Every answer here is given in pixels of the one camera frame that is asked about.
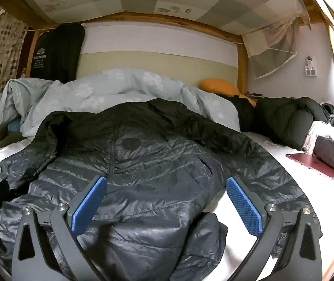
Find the checked hanging curtain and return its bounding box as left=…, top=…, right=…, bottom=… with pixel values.
left=241, top=15, right=312, bottom=79

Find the wooden bed frame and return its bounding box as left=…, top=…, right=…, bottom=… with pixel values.
left=0, top=0, right=334, bottom=113

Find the red tablet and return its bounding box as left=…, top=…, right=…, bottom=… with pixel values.
left=286, top=152, right=334, bottom=180

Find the black down jacket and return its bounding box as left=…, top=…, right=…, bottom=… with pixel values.
left=0, top=98, right=322, bottom=281

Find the orange pillow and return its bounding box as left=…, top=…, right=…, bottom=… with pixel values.
left=200, top=78, right=257, bottom=106

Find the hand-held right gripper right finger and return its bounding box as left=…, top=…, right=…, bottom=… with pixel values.
left=225, top=176, right=323, bottom=281

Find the brown patterned curtain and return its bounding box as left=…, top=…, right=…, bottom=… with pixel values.
left=0, top=13, right=29, bottom=94

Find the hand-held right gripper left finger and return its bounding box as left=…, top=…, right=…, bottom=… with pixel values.
left=11, top=176, right=109, bottom=281

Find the pink and white cloth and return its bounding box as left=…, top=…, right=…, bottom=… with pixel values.
left=303, top=121, right=334, bottom=153

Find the white wall socket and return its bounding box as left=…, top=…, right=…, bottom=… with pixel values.
left=303, top=55, right=317, bottom=77

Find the light blue floral duvet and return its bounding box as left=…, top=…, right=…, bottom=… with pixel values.
left=0, top=68, right=240, bottom=138

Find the dark green puffer coat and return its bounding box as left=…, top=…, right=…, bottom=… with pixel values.
left=228, top=95, right=330, bottom=150

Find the grey folded garment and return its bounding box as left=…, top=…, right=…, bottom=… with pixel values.
left=313, top=135, right=334, bottom=179

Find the black hanging bag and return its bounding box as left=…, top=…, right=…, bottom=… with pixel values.
left=30, top=23, right=85, bottom=84

